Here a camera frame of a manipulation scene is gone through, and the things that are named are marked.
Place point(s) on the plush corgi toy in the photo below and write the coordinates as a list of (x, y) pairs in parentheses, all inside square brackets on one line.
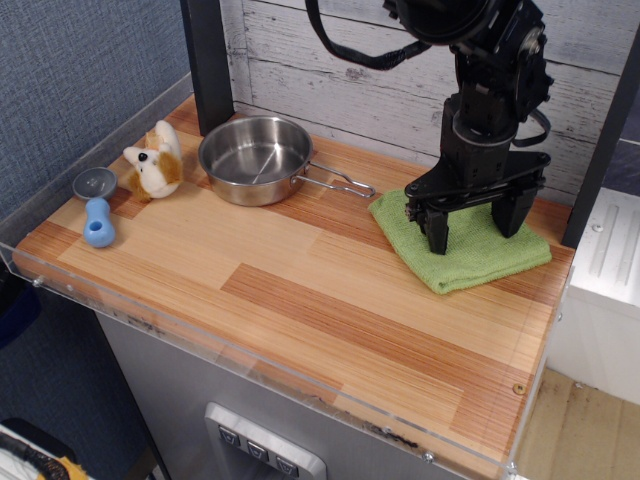
[(158, 166)]

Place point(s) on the green cloth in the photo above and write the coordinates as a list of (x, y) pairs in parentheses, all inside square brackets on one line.
[(477, 253)]

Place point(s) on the stainless steel pan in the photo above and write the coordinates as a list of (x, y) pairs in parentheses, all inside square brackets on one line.
[(262, 160)]

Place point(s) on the grey cabinet with dispenser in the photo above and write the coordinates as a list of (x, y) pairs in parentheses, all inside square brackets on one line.
[(218, 412)]

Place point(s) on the blue plastic toy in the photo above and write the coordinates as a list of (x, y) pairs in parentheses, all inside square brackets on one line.
[(98, 230)]

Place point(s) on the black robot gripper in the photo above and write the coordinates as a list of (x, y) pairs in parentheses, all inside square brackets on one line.
[(469, 174)]

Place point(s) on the dark vertical post right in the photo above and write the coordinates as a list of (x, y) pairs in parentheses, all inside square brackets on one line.
[(615, 120)]

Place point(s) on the white ribbed metal box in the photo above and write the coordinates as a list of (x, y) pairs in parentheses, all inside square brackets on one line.
[(596, 339)]

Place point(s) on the yellow object bottom left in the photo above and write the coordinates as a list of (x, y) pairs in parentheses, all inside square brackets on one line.
[(62, 469)]

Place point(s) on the clear acrylic table guard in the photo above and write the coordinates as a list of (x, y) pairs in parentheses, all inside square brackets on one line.
[(346, 329)]

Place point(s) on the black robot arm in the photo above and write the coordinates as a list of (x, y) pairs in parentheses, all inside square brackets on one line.
[(489, 124)]

